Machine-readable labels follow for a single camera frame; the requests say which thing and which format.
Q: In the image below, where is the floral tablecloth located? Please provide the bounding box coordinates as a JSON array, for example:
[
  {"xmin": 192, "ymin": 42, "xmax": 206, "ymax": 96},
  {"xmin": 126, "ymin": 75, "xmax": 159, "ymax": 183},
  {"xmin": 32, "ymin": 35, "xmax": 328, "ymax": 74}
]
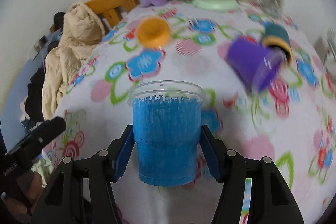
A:
[{"xmin": 45, "ymin": 2, "xmax": 335, "ymax": 223}]

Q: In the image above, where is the beige puffer jacket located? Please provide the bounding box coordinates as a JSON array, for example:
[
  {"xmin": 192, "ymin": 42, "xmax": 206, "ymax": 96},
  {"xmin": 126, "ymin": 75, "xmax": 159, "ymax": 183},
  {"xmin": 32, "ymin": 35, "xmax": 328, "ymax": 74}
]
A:
[{"xmin": 42, "ymin": 2, "xmax": 105, "ymax": 120}]

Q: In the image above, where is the purple plastic cup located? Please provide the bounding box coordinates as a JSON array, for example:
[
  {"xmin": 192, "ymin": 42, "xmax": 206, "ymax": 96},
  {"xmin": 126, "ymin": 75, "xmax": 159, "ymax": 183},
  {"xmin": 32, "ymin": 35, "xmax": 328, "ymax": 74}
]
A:
[{"xmin": 226, "ymin": 36, "xmax": 286, "ymax": 93}]

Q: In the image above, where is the orange plastic cup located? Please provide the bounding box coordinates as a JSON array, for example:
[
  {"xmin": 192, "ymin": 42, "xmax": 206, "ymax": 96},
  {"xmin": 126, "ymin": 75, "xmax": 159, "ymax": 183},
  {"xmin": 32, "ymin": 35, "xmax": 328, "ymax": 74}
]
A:
[{"xmin": 135, "ymin": 16, "xmax": 171, "ymax": 49}]

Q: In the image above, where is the blue plastic cup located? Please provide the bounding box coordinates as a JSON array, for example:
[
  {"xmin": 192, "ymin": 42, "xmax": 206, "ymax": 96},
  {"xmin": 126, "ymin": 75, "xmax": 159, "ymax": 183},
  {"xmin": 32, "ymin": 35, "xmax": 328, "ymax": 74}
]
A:
[{"xmin": 127, "ymin": 80, "xmax": 206, "ymax": 187}]

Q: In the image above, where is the teal and yellow cup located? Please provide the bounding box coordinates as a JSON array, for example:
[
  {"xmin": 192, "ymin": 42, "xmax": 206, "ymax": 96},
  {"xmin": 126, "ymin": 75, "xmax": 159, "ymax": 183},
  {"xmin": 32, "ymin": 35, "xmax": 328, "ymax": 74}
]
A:
[{"xmin": 261, "ymin": 23, "xmax": 293, "ymax": 64}]

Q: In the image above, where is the wooden chair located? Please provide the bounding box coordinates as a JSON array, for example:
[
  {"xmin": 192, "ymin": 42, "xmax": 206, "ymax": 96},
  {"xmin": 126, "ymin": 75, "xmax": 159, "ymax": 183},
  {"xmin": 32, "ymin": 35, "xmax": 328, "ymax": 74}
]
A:
[{"xmin": 85, "ymin": 0, "xmax": 139, "ymax": 28}]

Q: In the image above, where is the white floor fan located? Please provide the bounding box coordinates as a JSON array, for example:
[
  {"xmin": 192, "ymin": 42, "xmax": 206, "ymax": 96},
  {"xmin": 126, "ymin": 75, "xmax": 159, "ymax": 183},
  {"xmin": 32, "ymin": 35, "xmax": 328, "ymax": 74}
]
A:
[{"xmin": 323, "ymin": 28, "xmax": 336, "ymax": 77}]

